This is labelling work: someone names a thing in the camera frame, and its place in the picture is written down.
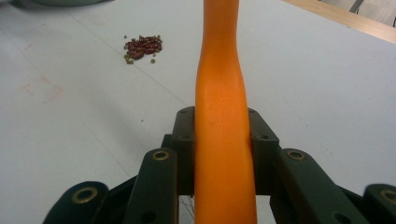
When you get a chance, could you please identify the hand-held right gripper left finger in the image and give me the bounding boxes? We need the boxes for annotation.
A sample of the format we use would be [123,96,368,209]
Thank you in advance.
[161,106,197,196]

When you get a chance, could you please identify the pile of red and green beans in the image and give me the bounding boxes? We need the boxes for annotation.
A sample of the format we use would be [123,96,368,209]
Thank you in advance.
[123,35,163,65]

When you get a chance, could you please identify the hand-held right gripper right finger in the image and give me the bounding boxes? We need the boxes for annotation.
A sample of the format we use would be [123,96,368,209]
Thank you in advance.
[247,106,280,197]

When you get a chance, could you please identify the wooden table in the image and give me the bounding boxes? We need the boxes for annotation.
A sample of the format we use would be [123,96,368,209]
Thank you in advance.
[281,0,396,45]

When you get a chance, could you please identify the orange handled gray brush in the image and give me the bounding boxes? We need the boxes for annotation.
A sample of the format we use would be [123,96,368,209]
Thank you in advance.
[193,0,259,224]

